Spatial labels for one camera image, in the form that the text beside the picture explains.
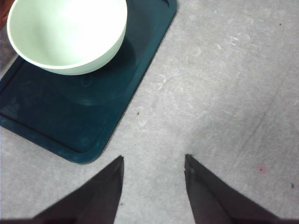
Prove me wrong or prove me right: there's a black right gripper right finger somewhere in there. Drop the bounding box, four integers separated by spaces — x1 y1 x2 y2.
184 154 299 224

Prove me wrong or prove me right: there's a light green ceramic bowl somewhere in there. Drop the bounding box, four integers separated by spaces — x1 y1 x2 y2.
7 0 128 75

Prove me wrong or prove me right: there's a dark blue rectangular tray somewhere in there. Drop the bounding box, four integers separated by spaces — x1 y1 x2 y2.
0 0 178 164

